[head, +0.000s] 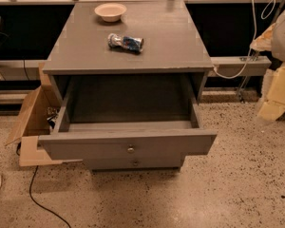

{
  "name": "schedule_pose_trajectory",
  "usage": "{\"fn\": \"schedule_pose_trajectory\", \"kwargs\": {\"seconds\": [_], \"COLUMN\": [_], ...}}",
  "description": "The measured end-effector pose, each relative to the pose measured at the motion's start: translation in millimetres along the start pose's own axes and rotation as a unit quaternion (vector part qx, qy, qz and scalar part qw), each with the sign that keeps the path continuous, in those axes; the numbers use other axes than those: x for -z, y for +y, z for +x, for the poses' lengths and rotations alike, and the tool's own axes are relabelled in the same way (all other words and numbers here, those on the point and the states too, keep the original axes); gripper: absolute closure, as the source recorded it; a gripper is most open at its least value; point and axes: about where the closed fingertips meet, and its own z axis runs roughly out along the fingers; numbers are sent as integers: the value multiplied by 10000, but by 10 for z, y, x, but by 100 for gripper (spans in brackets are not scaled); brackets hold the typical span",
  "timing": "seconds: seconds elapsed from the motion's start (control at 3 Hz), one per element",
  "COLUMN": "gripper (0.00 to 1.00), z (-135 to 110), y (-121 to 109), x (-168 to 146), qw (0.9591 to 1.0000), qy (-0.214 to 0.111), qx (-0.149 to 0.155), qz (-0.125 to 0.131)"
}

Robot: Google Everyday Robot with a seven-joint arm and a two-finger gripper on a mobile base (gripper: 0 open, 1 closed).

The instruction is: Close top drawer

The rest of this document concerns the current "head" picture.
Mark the grey top drawer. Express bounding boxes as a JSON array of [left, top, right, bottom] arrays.
[[39, 75, 217, 160]]

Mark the black floor cable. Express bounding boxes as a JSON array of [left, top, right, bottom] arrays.
[[15, 142, 72, 228]]

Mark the grey drawer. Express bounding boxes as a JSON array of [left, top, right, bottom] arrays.
[[84, 154, 185, 171], [39, 75, 217, 160]]

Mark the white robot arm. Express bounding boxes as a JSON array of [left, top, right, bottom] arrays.
[[250, 10, 285, 62]]

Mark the white bowl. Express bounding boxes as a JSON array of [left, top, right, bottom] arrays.
[[94, 3, 126, 23]]

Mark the crushed blue silver can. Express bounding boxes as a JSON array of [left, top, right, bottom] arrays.
[[107, 33, 144, 53]]

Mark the grey lower drawer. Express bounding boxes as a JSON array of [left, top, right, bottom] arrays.
[[84, 154, 185, 171]]

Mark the grey wooden cabinet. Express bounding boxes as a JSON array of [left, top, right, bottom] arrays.
[[42, 0, 215, 172]]

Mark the yellow foam padding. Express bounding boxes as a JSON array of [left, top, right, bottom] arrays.
[[256, 63, 285, 121]]

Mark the brown cardboard box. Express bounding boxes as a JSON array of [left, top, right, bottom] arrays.
[[4, 62, 84, 168]]

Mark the round metal top knob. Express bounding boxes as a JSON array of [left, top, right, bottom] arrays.
[[127, 145, 135, 154]]

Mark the metal pole stand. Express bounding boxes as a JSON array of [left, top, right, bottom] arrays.
[[236, 0, 285, 103]]

